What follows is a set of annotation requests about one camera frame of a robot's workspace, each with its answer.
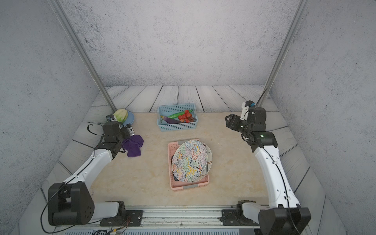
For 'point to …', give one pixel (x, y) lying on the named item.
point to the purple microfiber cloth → (133, 145)
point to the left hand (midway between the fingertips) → (125, 127)
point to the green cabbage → (121, 115)
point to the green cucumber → (177, 115)
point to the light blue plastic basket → (169, 109)
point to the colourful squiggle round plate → (189, 161)
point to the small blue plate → (129, 119)
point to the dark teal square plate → (175, 178)
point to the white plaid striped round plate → (210, 160)
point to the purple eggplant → (170, 121)
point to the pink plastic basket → (176, 185)
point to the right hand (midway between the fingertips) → (230, 118)
